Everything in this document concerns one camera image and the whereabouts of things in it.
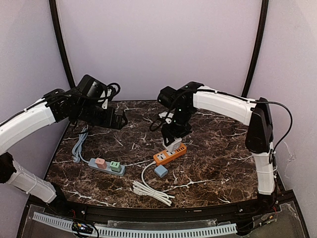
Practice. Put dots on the pink charger plug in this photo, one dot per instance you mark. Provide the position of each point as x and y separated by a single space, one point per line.
101 163

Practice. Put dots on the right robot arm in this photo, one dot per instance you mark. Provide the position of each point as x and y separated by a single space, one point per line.
255 114

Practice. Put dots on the orange power strip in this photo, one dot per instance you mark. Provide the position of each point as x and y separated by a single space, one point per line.
165 156

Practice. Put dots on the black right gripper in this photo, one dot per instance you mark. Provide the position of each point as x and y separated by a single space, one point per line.
172 131

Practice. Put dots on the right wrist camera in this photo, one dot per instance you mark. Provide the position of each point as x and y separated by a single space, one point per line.
165 117

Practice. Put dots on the green charger plug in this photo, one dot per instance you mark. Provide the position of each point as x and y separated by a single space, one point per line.
115 166

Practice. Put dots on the white slotted cable duct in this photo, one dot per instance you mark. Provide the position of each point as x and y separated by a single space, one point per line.
134 230

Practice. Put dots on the black right corner post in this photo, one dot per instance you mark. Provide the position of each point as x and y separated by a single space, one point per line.
257 47

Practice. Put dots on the black left corner post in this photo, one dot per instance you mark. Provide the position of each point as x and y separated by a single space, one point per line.
60 43

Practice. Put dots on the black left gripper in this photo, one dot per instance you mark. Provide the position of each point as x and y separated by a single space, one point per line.
118 118

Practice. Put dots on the black front frame rail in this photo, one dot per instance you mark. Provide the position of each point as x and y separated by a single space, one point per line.
226 212

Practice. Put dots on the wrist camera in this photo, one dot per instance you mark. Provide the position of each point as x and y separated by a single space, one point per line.
104 102
165 117

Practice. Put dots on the black corner post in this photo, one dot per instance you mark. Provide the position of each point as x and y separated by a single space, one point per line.
257 47
60 43

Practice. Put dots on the white cube socket adapter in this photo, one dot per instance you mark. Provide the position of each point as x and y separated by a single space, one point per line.
172 146

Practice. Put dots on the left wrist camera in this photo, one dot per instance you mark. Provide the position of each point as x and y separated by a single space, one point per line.
104 102

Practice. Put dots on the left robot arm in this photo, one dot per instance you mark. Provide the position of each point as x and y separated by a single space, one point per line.
88 102

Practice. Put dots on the light blue charger plug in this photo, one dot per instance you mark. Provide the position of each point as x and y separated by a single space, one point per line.
161 171

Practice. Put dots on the light blue power strip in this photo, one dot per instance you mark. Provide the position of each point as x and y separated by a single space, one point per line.
93 165

